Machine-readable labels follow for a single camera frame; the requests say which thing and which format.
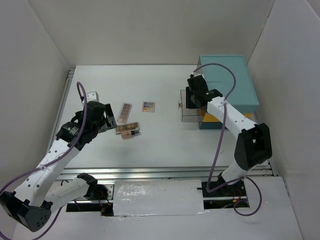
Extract clear bottom drawer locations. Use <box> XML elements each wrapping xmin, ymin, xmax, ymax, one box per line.
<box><xmin>178</xmin><ymin>89</ymin><xmax>204</xmax><ymax>123</ymax></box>

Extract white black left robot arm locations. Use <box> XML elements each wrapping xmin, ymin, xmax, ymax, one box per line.
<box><xmin>0</xmin><ymin>101</ymin><xmax>117</xmax><ymax>232</ymax></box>

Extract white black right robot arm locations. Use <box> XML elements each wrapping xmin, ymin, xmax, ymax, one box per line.
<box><xmin>186</xmin><ymin>74</ymin><xmax>272</xmax><ymax>196</ymax></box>

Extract pink eyeshadow palette tilted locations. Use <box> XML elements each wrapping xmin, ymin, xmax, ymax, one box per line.
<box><xmin>116</xmin><ymin>102</ymin><xmax>132</xmax><ymax>124</ymax></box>

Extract long eyeshadow palette horizontal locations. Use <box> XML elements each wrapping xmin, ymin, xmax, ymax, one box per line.
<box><xmin>115</xmin><ymin>121</ymin><xmax>140</xmax><ymax>135</ymax></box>

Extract colourful small eyeshadow palette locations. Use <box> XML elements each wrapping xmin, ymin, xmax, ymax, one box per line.
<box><xmin>142</xmin><ymin>101</ymin><xmax>156</xmax><ymax>113</ymax></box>

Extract teal yellow drawer cabinet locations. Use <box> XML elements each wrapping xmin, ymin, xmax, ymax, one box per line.
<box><xmin>197</xmin><ymin>54</ymin><xmax>260</xmax><ymax>118</ymax></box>

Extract white foam front panel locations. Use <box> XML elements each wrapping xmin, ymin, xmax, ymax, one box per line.
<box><xmin>113</xmin><ymin>179</ymin><xmax>205</xmax><ymax>217</ymax></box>

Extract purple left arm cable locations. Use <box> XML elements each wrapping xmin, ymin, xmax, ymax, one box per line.
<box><xmin>0</xmin><ymin>81</ymin><xmax>88</xmax><ymax>240</ymax></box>

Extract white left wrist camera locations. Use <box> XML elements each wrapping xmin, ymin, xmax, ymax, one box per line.
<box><xmin>86</xmin><ymin>91</ymin><xmax>99</xmax><ymax>102</ymax></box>

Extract aluminium table frame rails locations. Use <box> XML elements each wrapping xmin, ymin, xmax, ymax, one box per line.
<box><xmin>54</xmin><ymin>67</ymin><xmax>278</xmax><ymax>180</ymax></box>

